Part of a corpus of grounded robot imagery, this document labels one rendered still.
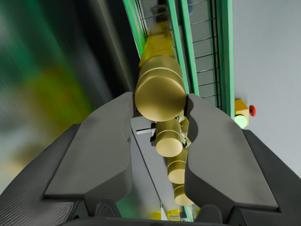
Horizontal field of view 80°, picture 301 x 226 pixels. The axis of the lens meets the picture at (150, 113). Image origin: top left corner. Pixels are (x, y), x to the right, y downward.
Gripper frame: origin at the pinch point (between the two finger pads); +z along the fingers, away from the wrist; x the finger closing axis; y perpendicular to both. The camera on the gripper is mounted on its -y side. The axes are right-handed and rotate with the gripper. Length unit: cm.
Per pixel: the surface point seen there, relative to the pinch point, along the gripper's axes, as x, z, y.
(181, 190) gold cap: 3.9, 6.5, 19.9
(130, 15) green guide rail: -5.6, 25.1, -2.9
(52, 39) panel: -13.8, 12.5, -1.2
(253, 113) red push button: 31, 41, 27
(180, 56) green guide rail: 3.9, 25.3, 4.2
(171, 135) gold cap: 1.6, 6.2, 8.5
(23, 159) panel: -11.8, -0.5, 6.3
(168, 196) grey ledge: 5, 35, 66
